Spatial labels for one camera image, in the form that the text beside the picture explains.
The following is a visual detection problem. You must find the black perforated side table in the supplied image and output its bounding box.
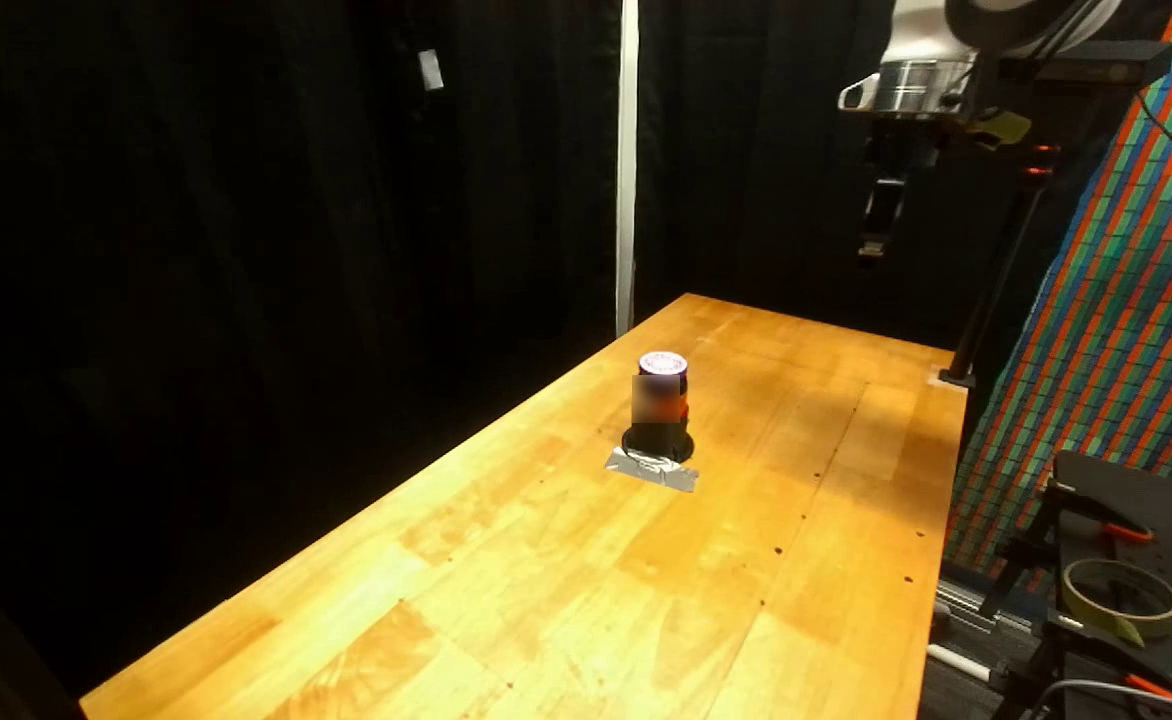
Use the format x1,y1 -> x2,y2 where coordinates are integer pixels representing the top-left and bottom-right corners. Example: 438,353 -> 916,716
1010,447 -> 1172,720

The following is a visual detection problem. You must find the colourful patterned board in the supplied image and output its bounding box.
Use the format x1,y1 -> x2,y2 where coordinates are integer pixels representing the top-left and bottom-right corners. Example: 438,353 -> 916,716
946,0 -> 1172,579

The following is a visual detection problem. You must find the orange and black clamp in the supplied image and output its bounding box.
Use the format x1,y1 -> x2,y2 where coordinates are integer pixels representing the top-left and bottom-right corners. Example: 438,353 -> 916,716
979,477 -> 1160,620
998,620 -> 1172,720

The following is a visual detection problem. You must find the silver tape patch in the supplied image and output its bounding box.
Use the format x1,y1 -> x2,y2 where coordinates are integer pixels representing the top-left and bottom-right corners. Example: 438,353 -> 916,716
603,446 -> 706,496

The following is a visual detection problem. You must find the roll of masking tape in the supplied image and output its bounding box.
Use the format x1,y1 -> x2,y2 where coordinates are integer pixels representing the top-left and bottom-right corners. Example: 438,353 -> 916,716
1062,552 -> 1172,653

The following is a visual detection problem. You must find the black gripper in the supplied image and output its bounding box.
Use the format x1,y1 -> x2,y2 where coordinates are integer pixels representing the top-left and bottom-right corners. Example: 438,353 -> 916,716
855,117 -> 946,264

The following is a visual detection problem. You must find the aluminium frame rail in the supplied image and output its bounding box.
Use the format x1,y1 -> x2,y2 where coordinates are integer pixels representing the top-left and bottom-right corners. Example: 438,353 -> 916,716
925,572 -> 1038,690

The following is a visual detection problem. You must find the dark red jar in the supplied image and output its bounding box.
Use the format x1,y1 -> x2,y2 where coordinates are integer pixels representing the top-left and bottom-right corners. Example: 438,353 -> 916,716
631,347 -> 695,431

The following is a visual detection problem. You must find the white vertical pole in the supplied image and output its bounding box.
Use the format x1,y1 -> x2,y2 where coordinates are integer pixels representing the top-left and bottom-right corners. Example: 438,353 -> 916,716
611,0 -> 643,338

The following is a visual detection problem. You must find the black curtain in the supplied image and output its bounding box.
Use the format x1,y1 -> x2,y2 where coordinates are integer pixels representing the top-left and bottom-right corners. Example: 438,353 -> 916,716
0,0 -> 1172,720

